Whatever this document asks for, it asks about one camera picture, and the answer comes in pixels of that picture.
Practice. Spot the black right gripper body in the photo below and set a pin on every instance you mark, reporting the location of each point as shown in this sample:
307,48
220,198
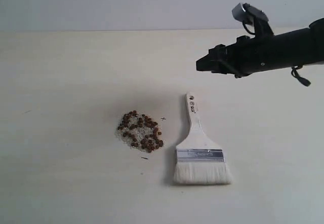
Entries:
251,55

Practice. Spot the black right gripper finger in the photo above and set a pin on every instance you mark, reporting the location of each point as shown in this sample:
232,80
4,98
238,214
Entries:
215,66
216,54

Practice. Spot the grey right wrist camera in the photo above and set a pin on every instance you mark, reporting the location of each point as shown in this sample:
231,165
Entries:
246,13

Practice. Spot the white paint brush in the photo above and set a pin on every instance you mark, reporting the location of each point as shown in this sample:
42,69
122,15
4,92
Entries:
199,160

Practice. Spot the pile of brown pellets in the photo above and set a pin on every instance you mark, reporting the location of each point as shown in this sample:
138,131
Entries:
140,131

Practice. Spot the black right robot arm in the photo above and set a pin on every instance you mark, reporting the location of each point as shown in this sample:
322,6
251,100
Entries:
299,47

